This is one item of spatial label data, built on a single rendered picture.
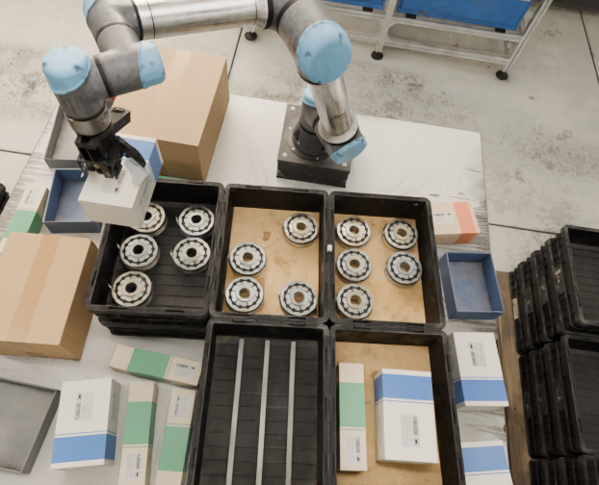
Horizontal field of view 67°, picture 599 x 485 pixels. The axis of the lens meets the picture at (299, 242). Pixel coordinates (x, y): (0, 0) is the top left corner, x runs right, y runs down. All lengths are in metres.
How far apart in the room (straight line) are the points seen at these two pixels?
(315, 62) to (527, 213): 1.98
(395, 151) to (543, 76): 1.97
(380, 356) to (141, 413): 0.63
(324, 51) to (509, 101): 2.39
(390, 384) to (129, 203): 0.73
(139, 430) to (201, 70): 1.13
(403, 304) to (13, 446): 1.07
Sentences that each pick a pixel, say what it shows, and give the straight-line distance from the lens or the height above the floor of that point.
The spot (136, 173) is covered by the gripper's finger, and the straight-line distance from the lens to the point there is 1.08.
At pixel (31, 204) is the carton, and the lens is 1.64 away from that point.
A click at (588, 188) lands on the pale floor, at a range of 3.11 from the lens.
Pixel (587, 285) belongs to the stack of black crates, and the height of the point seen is 0.49.
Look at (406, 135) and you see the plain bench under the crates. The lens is 1.85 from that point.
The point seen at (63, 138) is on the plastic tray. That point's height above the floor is 0.70.
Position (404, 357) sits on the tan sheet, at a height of 0.83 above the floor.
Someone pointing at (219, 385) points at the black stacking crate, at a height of 0.83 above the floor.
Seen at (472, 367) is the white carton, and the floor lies 0.79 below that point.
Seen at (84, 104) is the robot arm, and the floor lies 1.39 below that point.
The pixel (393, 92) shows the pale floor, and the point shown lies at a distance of 3.04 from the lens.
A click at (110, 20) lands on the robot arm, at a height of 1.45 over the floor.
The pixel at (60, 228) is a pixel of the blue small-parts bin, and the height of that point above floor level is 0.73.
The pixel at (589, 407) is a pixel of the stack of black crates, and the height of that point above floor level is 0.38.
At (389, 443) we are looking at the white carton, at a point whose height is 0.92.
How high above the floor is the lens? 2.02
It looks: 62 degrees down
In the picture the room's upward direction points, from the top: 10 degrees clockwise
